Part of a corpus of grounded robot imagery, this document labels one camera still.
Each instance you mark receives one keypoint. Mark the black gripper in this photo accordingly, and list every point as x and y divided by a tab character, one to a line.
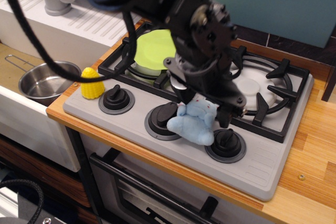
212	82

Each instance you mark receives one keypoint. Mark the light blue stuffed hippo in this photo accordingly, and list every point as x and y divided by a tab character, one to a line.
194	121

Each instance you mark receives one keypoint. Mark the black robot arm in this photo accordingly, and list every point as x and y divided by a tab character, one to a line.
202	33

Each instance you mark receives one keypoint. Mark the black right stove knob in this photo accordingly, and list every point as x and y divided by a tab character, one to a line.
228	147

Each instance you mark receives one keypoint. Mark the black stove knob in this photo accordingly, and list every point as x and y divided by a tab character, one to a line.
116	101
228	147
156	122

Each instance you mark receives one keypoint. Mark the black middle stove knob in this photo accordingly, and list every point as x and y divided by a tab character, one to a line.
156	122

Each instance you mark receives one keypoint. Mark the grey toy stove top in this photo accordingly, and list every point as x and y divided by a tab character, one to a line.
256	174

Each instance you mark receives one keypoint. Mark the black right burner grate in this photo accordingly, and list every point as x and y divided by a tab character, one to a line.
273	90

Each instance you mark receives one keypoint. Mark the green plastic plate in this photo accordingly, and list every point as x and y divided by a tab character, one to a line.
153	48

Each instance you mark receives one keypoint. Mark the black left stove knob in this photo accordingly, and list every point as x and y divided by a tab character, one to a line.
116	101

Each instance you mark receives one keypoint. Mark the yellow toy corn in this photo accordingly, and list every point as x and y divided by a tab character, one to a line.
91	90

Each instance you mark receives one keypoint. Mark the toy oven door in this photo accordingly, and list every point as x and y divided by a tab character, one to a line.
144	194

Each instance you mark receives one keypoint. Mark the white toy sink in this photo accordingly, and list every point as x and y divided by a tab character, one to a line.
80	36

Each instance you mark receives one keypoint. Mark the steel pot with handle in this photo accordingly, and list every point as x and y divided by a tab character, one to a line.
39	83

